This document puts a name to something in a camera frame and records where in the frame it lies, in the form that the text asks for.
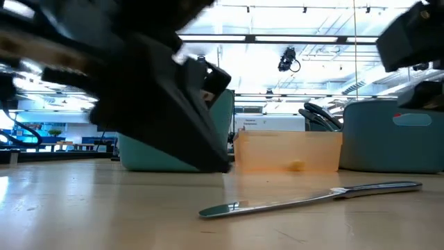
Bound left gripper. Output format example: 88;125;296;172
0;0;216;105

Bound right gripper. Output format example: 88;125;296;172
376;0;444;112

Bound black plastic ladle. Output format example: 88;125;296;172
303;101;344;131

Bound silver table knife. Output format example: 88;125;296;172
198;180;423;219

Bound light teal plastic bin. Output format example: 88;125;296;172
117;88;236;173

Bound dark teal plastic bin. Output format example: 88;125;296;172
339;99;444;174

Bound LED light bar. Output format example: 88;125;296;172
178;33;379;44

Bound orange translucent plastic bin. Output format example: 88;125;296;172
232;130;343;174

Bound white wall sign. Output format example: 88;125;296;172
235;114;306;132

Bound thin vertical wire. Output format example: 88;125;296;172
352;0;359;101

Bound thick black cable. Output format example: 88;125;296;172
0;103;44;149

